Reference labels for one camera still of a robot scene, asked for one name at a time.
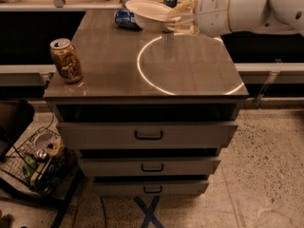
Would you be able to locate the black wire basket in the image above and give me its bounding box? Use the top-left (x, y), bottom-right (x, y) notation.
top-left (1, 127), bottom-right (77, 196)

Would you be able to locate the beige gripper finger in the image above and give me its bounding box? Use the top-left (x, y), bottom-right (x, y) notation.
top-left (167, 19), bottom-right (200, 35)
top-left (167, 0), bottom-right (199, 17)

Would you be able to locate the blue crushed soda can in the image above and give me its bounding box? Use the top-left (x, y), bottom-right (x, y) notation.
top-left (114, 9), bottom-right (142, 30)

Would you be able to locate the middle grey drawer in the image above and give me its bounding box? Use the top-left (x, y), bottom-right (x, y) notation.
top-left (79, 157), bottom-right (220, 177)

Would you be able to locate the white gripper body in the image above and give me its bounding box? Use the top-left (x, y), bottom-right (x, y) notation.
top-left (195, 0), bottom-right (230, 37)

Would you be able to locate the grey drawer cabinet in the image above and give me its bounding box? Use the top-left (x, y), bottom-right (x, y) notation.
top-left (45, 9), bottom-right (248, 183)

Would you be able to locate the grey drawer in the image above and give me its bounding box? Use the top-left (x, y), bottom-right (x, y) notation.
top-left (79, 157), bottom-right (220, 177)
top-left (92, 180), bottom-right (209, 196)
top-left (57, 121), bottom-right (238, 149)

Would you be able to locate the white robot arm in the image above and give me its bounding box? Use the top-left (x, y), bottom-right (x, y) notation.
top-left (168, 0), bottom-right (304, 37)

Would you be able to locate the orange patterned soda can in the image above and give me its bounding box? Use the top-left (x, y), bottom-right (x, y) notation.
top-left (50, 38), bottom-right (83, 84)

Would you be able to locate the tall silver blue can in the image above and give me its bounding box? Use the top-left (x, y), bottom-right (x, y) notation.
top-left (162, 0), bottom-right (179, 34)

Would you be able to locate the top grey drawer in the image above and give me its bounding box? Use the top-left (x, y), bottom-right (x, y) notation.
top-left (57, 121), bottom-right (238, 149)

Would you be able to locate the bottom grey drawer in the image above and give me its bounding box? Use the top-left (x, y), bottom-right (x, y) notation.
top-left (92, 180), bottom-right (209, 196)

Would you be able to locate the white paper bowl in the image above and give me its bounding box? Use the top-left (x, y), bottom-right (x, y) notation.
top-left (125, 0), bottom-right (181, 31)

